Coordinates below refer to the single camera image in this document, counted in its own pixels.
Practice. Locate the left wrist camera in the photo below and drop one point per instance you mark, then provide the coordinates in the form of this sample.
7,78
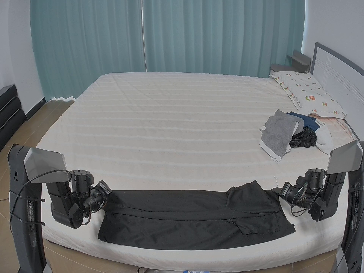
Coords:
104,188

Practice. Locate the black garment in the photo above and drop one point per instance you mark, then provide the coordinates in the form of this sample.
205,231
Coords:
303,138

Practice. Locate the black T-shirt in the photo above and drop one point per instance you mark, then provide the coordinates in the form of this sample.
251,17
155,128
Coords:
184,217

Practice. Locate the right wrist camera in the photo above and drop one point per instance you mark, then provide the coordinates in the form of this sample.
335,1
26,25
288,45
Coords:
285,190

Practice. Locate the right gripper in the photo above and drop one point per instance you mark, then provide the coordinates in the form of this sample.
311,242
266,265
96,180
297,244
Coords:
297,196

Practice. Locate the grey garment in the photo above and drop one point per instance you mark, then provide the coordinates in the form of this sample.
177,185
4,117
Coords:
277,132

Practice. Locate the grey bedside table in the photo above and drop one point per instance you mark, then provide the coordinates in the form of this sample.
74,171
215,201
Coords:
298,58

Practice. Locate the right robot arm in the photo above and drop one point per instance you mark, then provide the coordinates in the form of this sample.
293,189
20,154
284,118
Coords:
330,198

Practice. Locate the blue-green curtain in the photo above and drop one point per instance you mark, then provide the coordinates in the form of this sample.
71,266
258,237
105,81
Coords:
85,33
221,27

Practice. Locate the black chest of drawers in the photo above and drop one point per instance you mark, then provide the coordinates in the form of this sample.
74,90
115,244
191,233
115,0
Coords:
10,109

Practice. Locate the bed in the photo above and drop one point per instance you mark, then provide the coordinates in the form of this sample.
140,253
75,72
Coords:
170,124

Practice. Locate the white garment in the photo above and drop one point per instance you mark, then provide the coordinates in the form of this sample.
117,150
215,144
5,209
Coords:
324,139

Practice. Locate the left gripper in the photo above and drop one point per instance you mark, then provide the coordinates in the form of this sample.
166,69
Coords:
98,200

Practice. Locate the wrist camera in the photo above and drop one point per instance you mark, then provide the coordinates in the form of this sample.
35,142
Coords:
285,190
104,188

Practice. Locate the white printed pillow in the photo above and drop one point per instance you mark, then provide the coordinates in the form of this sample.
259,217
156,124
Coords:
307,92

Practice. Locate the dark blue garment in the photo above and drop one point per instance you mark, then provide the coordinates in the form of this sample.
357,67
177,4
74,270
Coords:
308,122

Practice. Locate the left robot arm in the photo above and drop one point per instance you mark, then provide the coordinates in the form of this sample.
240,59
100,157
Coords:
25,223

